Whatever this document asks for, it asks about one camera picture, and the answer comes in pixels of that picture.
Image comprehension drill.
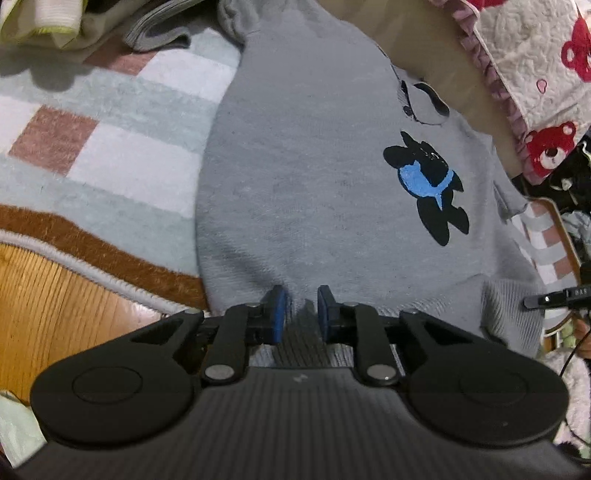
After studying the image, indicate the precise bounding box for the grey striped folded garment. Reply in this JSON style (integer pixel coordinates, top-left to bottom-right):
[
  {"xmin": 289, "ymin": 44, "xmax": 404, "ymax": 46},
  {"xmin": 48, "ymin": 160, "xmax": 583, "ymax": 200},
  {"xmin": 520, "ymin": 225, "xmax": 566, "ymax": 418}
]
[{"xmin": 121, "ymin": 0, "xmax": 222, "ymax": 52}]

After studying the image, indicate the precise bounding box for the checkered pastel rug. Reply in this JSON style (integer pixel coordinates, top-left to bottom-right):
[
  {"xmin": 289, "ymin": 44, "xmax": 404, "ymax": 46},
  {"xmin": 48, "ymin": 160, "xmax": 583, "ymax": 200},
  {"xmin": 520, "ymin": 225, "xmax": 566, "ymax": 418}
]
[{"xmin": 0, "ymin": 23, "xmax": 583, "ymax": 324}]

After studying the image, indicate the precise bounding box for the black cable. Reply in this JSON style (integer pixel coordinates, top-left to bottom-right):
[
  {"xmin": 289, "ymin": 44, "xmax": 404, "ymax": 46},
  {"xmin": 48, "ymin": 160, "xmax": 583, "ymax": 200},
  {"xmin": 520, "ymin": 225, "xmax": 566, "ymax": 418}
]
[{"xmin": 556, "ymin": 310, "xmax": 591, "ymax": 464}]

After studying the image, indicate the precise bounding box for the beige bed base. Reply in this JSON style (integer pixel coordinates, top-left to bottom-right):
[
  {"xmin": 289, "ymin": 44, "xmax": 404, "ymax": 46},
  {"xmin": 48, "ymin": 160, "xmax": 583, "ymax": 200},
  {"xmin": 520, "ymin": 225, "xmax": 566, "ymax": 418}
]
[{"xmin": 318, "ymin": 0, "xmax": 525, "ymax": 178}]

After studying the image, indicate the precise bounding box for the grey cartoon print sweatshirt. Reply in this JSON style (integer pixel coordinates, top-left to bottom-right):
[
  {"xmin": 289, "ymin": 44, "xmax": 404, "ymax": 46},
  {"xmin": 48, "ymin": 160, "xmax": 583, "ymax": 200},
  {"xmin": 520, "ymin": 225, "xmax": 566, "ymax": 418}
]
[{"xmin": 195, "ymin": 0, "xmax": 549, "ymax": 370}]

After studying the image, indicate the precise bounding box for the white quilt with red bears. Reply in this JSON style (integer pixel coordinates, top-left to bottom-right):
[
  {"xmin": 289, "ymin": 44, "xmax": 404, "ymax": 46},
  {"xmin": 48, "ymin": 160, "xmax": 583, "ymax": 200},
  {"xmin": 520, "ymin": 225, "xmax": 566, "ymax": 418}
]
[{"xmin": 429, "ymin": 0, "xmax": 591, "ymax": 186}]

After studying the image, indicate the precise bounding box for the dark clutter pile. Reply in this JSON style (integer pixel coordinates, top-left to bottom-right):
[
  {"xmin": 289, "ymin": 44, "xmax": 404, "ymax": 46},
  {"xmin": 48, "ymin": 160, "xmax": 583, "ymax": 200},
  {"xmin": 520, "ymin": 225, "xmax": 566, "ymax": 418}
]
[{"xmin": 547, "ymin": 138, "xmax": 591, "ymax": 264}]

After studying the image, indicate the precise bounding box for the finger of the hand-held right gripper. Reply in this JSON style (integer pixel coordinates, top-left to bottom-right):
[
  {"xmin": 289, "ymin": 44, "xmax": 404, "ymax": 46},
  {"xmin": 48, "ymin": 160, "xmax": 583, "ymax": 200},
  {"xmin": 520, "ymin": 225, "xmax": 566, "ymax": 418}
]
[{"xmin": 523, "ymin": 285, "xmax": 591, "ymax": 312}]

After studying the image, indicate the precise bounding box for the pale green cloth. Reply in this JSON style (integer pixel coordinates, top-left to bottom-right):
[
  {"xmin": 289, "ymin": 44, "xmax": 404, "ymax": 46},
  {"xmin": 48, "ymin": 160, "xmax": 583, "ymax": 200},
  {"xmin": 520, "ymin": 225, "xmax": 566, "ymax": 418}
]
[{"xmin": 0, "ymin": 389, "xmax": 48, "ymax": 468}]

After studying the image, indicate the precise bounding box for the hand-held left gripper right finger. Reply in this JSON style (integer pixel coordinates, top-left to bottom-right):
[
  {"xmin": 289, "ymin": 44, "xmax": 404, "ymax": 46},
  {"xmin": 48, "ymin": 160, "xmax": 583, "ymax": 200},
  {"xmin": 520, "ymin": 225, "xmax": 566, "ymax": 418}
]
[{"xmin": 317, "ymin": 285, "xmax": 468, "ymax": 387}]

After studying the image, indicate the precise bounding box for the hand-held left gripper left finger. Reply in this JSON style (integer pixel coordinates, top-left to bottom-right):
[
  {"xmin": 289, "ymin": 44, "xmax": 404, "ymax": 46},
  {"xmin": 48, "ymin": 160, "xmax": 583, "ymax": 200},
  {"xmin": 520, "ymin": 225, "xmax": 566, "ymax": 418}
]
[{"xmin": 130, "ymin": 285, "xmax": 289, "ymax": 387}]

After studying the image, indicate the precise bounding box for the white fluffy cloth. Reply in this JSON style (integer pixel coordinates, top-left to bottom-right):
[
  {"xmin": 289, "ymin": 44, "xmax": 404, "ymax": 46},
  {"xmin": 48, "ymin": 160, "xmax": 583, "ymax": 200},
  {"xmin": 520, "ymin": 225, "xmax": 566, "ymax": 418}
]
[{"xmin": 542, "ymin": 309, "xmax": 591, "ymax": 464}]

